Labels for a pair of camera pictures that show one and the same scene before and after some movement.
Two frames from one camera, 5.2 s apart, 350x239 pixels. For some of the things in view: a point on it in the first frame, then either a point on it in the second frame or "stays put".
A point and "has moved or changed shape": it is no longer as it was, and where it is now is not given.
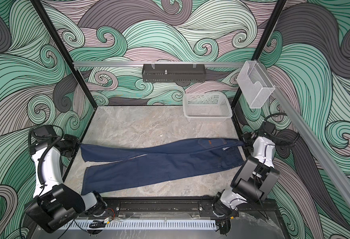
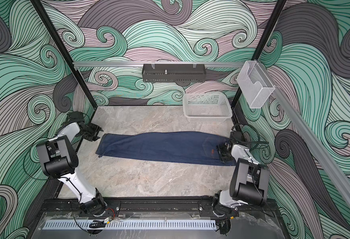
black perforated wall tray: (151, 73) stays put
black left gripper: (74, 140) → (95, 137)
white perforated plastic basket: (207, 107) stays put
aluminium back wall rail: (99, 64) stays put
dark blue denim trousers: (113, 168) has moved or changed shape
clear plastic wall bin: (256, 85) stays put
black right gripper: (246, 136) → (223, 157)
